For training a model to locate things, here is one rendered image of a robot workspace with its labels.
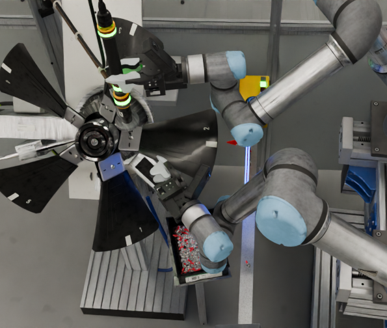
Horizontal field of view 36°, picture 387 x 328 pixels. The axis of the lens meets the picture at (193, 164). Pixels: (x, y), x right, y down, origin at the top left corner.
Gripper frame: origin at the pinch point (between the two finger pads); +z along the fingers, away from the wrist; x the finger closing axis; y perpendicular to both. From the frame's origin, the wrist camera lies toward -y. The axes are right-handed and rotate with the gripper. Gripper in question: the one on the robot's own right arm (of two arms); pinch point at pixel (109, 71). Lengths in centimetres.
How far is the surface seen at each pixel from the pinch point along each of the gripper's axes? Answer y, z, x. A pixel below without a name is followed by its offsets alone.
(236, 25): 46, -42, 64
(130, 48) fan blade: 6.4, -4.9, 14.8
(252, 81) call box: 39, -42, 28
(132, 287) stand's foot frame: 138, 12, 2
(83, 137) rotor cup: 23.4, 11.5, -2.0
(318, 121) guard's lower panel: 103, -79, 58
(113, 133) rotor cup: 23.0, 2.7, -2.0
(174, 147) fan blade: 27.6, -14.5, -5.7
